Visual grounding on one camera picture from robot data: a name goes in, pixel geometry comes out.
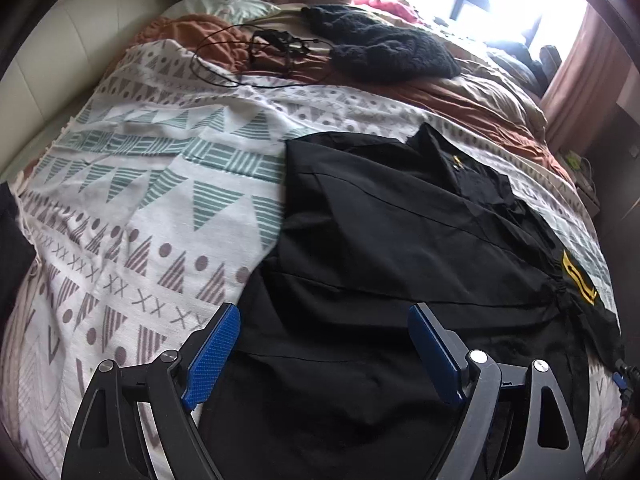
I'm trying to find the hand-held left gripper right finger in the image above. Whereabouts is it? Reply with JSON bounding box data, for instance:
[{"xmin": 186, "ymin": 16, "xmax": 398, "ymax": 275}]
[{"xmin": 407, "ymin": 303, "xmax": 587, "ymax": 480}]

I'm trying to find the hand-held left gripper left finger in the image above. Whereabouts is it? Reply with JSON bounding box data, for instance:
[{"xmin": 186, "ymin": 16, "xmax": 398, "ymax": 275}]
[{"xmin": 60, "ymin": 303, "xmax": 242, "ymax": 480}]

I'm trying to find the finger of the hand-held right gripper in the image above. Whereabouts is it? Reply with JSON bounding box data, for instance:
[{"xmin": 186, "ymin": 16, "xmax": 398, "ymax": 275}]
[{"xmin": 612, "ymin": 359, "xmax": 640, "ymax": 403}]

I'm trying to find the black garment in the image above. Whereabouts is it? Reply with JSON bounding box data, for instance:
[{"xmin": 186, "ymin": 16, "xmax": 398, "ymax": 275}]
[{"xmin": 197, "ymin": 124, "xmax": 626, "ymax": 480}]

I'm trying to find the patterned white blanket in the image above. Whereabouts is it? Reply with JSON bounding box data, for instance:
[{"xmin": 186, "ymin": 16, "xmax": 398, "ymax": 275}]
[{"xmin": 0, "ymin": 40, "xmax": 621, "ymax": 480}]

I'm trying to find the bedside table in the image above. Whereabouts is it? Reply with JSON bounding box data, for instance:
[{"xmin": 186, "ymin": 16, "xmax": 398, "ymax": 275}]
[{"xmin": 560, "ymin": 145, "xmax": 601, "ymax": 216}]

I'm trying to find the rust orange duvet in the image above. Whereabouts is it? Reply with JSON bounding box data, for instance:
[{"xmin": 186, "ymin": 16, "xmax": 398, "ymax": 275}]
[{"xmin": 132, "ymin": 2, "xmax": 576, "ymax": 186}]

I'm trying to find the dark grey cloth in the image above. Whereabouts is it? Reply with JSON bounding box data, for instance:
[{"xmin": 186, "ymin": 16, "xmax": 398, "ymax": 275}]
[{"xmin": 490, "ymin": 42, "xmax": 561, "ymax": 96}]

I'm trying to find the black knitted sweater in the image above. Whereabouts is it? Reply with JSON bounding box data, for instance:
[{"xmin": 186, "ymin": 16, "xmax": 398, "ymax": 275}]
[{"xmin": 300, "ymin": 4, "xmax": 462, "ymax": 81}]

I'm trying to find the red cloth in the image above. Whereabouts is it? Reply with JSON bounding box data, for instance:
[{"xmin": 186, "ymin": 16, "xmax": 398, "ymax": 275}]
[{"xmin": 370, "ymin": 0, "xmax": 426, "ymax": 23}]

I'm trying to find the cream padded headboard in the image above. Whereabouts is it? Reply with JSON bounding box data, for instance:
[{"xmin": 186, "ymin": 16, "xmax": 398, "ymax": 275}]
[{"xmin": 0, "ymin": 0, "xmax": 201, "ymax": 176}]

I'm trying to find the light green pillow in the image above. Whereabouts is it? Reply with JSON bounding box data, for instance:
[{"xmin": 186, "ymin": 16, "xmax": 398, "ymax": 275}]
[{"xmin": 160, "ymin": 0, "xmax": 281, "ymax": 28}]

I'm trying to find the thin black cable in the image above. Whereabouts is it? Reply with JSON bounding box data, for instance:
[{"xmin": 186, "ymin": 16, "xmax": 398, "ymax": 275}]
[{"xmin": 192, "ymin": 25, "xmax": 331, "ymax": 90}]

